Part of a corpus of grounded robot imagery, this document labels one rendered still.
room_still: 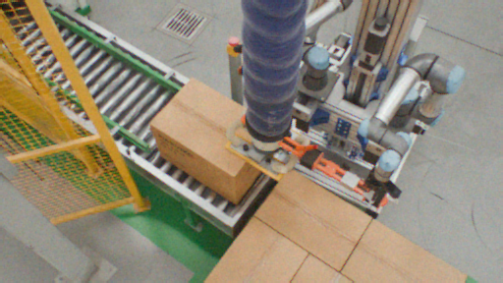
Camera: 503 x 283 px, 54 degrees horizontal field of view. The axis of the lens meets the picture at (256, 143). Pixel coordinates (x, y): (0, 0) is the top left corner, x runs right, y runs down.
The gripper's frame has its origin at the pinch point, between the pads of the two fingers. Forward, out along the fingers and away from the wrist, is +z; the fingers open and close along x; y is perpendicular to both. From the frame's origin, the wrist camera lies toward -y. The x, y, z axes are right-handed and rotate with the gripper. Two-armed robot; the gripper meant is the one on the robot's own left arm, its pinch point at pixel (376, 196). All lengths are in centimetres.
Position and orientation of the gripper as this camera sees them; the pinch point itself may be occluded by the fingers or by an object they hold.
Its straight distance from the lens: 234.1
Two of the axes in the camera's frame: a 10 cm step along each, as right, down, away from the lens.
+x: -5.9, 7.0, -4.0
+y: -8.1, -5.1, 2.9
